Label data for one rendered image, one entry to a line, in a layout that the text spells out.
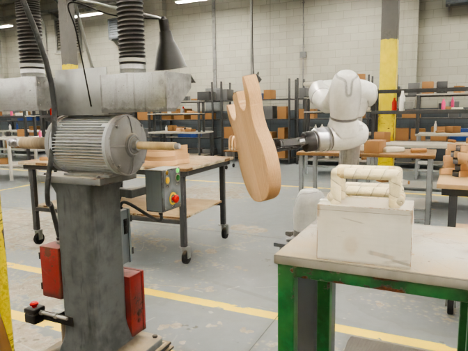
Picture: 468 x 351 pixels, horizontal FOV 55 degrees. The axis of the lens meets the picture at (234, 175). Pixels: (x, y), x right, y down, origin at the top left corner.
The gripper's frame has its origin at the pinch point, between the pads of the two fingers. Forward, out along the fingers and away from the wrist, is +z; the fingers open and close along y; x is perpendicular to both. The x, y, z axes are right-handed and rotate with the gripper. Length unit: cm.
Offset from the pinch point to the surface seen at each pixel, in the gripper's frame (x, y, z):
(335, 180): -16.3, -29.4, -11.5
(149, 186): -1, 60, 39
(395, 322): -112, 121, -105
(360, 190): -20.9, -18.4, -24.8
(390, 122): 79, 545, -412
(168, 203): -11, 60, 31
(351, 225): -30.3, -29.8, -13.4
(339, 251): -37.7, -25.9, -9.8
